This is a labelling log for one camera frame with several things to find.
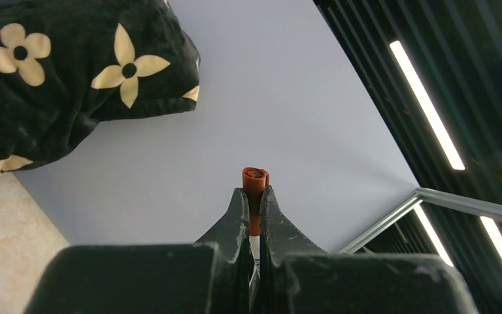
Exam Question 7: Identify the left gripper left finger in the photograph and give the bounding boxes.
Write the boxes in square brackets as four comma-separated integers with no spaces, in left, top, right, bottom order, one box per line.
[195,188,251,313]

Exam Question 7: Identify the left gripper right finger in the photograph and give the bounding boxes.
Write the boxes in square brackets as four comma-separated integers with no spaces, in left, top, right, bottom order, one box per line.
[258,185,326,313]

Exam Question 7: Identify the black floral pillow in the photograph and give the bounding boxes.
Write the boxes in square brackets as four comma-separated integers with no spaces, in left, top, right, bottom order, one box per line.
[0,1,201,175]

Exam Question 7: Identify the grey aluminium frame bar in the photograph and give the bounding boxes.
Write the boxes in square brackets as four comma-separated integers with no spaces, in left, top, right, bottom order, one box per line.
[332,187,502,254]

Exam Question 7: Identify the red marker cap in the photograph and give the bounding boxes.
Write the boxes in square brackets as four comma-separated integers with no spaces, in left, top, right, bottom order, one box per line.
[242,167,270,236]

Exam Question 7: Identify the white marker pen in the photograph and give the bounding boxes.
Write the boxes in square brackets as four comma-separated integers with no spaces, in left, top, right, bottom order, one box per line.
[249,235,260,288]

